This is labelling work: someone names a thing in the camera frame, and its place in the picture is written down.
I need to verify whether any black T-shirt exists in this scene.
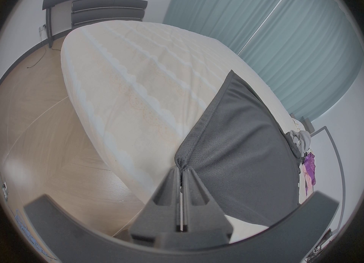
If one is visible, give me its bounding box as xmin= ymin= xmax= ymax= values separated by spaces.
xmin=174 ymin=70 xmax=302 ymax=227

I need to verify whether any pink garment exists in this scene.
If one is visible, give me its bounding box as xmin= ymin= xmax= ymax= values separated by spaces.
xmin=303 ymin=163 xmax=313 ymax=197

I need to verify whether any bed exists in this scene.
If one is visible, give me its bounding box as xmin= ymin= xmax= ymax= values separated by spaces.
xmin=60 ymin=21 xmax=343 ymax=244

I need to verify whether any purple satin garment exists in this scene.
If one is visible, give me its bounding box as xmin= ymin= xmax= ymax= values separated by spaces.
xmin=302 ymin=153 xmax=317 ymax=197

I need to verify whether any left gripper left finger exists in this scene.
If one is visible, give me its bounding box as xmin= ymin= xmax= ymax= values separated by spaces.
xmin=130 ymin=168 xmax=181 ymax=242

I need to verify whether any white printed pillow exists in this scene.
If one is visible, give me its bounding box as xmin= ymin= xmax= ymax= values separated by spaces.
xmin=291 ymin=115 xmax=303 ymax=131

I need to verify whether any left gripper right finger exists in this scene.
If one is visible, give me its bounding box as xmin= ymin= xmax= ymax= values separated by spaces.
xmin=181 ymin=168 xmax=234 ymax=242

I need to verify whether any black cable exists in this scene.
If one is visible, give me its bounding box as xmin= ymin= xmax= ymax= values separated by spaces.
xmin=27 ymin=24 xmax=54 ymax=69

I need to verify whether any blue-green curtain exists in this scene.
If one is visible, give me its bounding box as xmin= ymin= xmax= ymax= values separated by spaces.
xmin=238 ymin=0 xmax=364 ymax=123
xmin=162 ymin=0 xmax=302 ymax=55

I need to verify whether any grey bedside table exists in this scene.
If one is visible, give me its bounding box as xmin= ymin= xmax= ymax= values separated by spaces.
xmin=300 ymin=116 xmax=313 ymax=131

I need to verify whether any grey garment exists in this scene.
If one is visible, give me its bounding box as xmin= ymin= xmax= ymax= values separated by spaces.
xmin=286 ymin=130 xmax=312 ymax=157

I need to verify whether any dark chest of drawers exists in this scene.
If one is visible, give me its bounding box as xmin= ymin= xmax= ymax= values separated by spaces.
xmin=71 ymin=0 xmax=148 ymax=27

